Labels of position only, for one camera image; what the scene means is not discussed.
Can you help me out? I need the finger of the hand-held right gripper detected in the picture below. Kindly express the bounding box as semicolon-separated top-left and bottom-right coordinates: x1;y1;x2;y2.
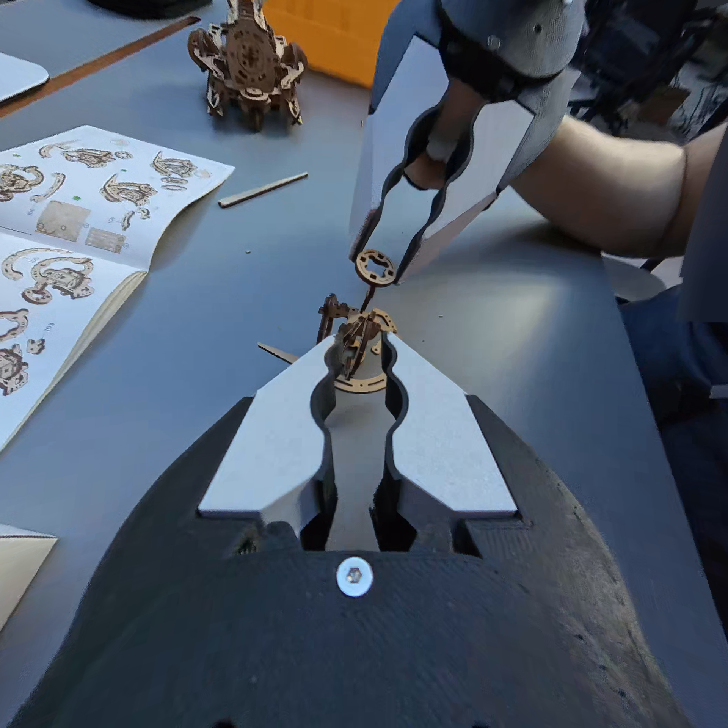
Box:
347;34;451;269
396;102;537;285

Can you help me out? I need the open instruction booklet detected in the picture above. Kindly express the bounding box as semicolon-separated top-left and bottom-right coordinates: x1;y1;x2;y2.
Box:
0;124;236;453

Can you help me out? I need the person's right forearm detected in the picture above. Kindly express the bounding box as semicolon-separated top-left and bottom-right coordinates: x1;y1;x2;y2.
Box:
508;115;689;260

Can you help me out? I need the flat wooden stick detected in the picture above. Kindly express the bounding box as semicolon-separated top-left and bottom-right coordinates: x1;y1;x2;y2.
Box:
218;172;309;209

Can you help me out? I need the grey office chair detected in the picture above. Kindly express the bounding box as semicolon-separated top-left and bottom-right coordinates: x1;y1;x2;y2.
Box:
602;253;667;303

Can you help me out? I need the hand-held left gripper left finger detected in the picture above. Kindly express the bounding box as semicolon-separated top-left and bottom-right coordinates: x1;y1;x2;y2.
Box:
198;334;339;549

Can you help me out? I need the large assembled wooden model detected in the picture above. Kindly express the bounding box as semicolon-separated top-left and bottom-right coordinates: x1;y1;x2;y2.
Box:
188;0;309;133

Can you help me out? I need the person's right hand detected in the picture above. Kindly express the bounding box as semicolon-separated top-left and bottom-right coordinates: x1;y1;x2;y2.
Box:
404;152;451;192

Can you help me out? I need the small wooden model assembly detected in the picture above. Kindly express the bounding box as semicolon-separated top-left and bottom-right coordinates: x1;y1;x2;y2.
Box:
317;248;398;394

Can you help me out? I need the black padded cushion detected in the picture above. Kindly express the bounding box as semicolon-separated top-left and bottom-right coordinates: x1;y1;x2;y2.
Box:
87;0;212;12

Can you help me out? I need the white flat stand base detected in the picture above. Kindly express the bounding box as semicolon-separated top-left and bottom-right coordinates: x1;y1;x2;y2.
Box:
0;52;51;106

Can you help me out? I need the yellow plastic bin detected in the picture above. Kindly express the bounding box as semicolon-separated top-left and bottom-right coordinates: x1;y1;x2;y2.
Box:
263;0;402;90

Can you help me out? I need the person's blue jeans leg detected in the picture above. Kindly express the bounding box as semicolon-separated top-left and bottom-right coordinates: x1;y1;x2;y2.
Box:
619;284;728;632

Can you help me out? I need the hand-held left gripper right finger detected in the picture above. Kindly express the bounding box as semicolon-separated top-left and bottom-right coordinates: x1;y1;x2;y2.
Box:
371;333;519;551

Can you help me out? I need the white cardboard box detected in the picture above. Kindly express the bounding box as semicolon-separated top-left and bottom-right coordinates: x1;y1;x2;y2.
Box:
0;523;59;631

